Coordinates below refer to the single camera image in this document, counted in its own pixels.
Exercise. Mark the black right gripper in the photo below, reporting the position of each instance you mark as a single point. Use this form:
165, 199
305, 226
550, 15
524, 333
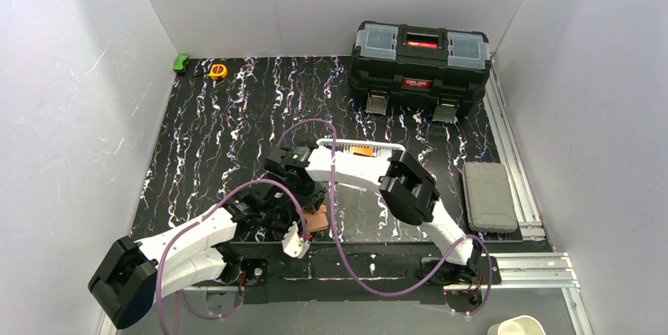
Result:
279, 162

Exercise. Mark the brown leather card holder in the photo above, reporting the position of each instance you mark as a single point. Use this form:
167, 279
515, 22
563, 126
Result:
318, 220

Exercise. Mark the orange credit card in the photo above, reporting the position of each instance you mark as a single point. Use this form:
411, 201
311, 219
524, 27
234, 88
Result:
361, 151

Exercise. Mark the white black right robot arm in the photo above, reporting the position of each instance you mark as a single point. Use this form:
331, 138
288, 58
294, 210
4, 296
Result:
403, 185

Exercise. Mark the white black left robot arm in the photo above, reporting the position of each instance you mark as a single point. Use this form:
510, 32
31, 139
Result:
136, 275

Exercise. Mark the white plastic basket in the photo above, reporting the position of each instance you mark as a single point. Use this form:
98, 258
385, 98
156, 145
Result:
381, 150

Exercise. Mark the yellow tape measure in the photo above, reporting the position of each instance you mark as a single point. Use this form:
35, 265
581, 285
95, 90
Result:
218, 71

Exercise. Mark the green small device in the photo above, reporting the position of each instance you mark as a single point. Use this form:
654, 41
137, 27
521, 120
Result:
181, 63

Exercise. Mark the black red toolbox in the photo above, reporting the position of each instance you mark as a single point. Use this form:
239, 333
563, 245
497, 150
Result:
441, 71

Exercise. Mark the white plastic cup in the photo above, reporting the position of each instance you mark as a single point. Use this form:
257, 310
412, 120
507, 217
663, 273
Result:
521, 325

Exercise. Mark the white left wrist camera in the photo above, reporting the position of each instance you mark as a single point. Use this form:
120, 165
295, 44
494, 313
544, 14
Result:
293, 244

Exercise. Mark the aluminium frame rail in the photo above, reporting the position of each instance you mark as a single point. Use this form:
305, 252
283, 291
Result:
386, 253

